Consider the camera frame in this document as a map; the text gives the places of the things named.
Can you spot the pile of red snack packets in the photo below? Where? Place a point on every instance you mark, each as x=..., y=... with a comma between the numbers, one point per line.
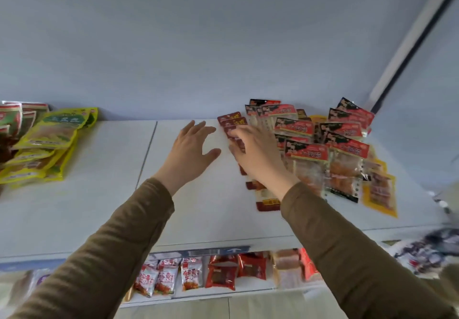
x=10, y=118

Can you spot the white metal shelf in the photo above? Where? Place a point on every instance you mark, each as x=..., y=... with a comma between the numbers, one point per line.
x=107, y=186

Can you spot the pile of black red snacks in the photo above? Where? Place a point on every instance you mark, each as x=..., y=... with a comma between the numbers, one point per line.
x=312, y=150

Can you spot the orange clear snack packet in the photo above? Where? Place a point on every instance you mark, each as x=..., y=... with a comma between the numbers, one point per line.
x=376, y=166
x=382, y=193

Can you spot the pile of yellow snack packets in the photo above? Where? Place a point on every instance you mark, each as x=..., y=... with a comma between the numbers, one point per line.
x=53, y=128

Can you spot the stack of maroon snacks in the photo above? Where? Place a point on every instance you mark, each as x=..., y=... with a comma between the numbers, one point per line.
x=302, y=113

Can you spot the row of dark red snacks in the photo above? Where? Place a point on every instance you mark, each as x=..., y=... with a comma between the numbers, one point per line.
x=222, y=275

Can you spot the person's left hand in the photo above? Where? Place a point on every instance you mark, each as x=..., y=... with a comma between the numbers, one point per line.
x=186, y=161

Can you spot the person's left forearm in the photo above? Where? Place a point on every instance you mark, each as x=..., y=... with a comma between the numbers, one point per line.
x=97, y=257

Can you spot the hanging strip of black packets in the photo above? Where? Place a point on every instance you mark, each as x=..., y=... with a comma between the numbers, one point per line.
x=426, y=250

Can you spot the white purple snack packet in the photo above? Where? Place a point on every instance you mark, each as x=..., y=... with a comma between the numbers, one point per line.
x=42, y=279

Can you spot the person's right forearm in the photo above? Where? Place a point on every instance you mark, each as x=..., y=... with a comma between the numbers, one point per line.
x=358, y=257

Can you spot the row of white red snacks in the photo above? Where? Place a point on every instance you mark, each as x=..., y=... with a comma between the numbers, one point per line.
x=166, y=277

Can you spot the person's right hand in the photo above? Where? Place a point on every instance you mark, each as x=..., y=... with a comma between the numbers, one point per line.
x=261, y=161

